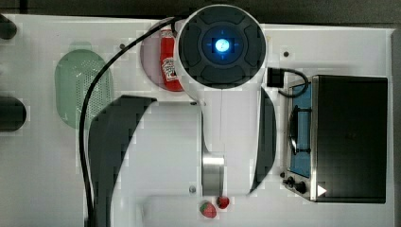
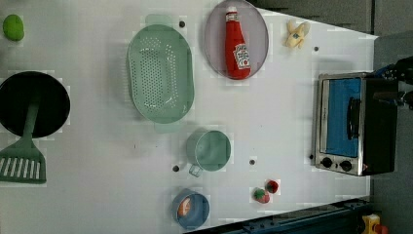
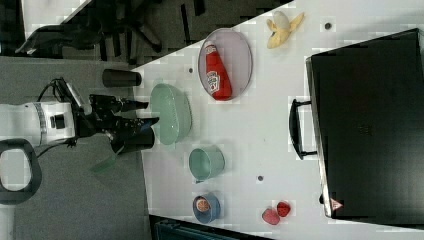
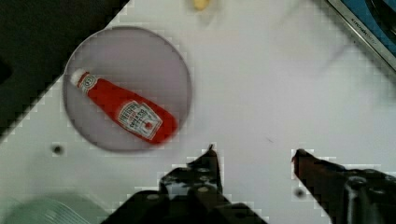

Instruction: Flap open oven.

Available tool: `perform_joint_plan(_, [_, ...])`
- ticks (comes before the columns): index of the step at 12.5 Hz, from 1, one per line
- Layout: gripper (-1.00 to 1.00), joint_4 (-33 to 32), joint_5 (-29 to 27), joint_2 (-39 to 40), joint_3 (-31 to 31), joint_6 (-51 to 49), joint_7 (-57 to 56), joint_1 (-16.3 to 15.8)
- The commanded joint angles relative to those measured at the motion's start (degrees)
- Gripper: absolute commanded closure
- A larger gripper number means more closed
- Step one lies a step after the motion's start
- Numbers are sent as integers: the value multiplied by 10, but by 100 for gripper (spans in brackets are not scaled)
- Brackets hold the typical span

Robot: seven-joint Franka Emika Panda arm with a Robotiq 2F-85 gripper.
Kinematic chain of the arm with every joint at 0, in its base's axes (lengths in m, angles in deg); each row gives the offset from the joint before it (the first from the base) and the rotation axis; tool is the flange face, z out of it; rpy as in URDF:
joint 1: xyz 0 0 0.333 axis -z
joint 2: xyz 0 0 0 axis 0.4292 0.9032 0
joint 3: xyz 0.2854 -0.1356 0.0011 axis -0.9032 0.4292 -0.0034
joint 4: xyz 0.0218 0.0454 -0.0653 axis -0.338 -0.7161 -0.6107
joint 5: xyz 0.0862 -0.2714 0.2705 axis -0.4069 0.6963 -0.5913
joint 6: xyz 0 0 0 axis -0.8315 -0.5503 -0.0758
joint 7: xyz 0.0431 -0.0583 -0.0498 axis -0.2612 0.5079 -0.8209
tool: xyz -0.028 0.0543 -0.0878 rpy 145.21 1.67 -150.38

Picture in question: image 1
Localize red strawberry with green top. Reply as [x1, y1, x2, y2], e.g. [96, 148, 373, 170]
[200, 201, 217, 218]

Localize black frying pan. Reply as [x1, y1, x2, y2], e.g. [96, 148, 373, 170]
[0, 96, 26, 132]

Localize dark red strawberry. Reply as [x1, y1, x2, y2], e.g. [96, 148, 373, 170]
[217, 196, 230, 209]

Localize black silver toaster oven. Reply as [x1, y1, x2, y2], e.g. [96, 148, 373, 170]
[282, 75, 388, 203]

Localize green oval colander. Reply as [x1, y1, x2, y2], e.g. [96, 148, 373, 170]
[55, 49, 114, 129]

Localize grey round plate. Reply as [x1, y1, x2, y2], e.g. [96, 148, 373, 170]
[140, 22, 184, 95]

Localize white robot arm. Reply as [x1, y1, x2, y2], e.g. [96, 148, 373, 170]
[89, 5, 276, 227]

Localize black round object top left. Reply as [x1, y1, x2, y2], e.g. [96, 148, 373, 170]
[0, 14, 17, 40]

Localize red ketchup bottle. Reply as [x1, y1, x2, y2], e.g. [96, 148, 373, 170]
[160, 27, 183, 92]

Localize blue oven door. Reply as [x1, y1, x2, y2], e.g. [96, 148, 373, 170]
[288, 86, 312, 178]

